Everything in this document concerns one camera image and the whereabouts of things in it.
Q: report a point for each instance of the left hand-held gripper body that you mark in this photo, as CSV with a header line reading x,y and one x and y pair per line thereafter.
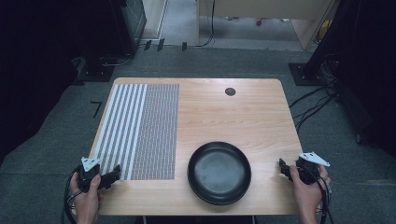
x,y
88,174

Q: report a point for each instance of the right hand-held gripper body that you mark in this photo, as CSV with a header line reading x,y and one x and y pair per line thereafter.
x,y
306,169

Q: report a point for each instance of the person's right hand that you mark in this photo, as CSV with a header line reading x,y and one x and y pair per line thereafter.
x,y
306,194

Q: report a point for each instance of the person's left hand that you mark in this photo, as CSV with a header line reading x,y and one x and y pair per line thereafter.
x,y
85,200

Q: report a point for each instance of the grey striped placemat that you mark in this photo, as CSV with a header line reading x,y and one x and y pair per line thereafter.
x,y
149,133

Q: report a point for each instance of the black round plate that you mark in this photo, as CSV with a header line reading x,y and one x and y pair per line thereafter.
x,y
219,173

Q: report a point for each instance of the dark round table grommet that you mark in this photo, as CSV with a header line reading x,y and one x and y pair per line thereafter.
x,y
230,91

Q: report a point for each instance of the black stand base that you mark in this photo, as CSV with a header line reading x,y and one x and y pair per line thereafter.
x,y
96,73
306,76

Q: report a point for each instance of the black curtain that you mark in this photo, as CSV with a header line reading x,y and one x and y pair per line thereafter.
x,y
31,62
367,62

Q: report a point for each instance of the yellow object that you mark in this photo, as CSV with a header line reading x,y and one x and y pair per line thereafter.
x,y
325,29

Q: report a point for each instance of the small red object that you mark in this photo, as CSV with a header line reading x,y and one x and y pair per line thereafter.
x,y
259,21

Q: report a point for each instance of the dark equipment cabinet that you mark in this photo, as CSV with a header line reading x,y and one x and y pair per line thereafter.
x,y
134,18

